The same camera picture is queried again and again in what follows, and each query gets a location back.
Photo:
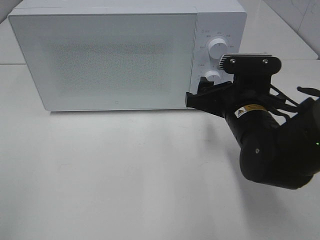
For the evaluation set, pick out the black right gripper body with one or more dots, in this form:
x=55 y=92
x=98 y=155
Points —
x=246 y=96

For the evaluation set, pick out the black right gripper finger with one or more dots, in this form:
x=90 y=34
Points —
x=209 y=101
x=204 y=85

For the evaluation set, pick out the white microwave knob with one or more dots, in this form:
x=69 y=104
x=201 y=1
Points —
x=217 y=47
x=213 y=76

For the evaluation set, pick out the white microwave door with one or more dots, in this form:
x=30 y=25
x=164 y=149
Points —
x=108 y=62

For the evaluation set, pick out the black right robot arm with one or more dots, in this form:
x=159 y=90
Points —
x=279 y=143

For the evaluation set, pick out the white microwave oven body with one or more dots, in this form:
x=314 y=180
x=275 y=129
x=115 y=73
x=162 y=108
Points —
x=224 y=18

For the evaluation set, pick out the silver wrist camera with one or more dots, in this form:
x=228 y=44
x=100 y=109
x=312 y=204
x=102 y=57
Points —
x=250 y=63

